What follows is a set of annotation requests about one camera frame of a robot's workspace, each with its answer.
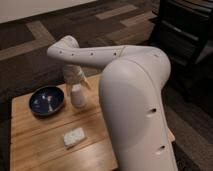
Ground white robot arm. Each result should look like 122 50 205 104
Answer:
47 36 178 171

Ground white ceramic cup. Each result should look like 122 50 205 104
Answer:
70 84 86 108

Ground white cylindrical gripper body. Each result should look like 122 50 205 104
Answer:
63 65 85 85

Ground white sponge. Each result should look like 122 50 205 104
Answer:
63 127 86 147

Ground black cabinet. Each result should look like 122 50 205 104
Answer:
149 0 213 65

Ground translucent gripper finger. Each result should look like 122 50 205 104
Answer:
82 77 91 90
66 84 71 99

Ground dark blue bowl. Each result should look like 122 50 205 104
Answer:
28 86 64 117

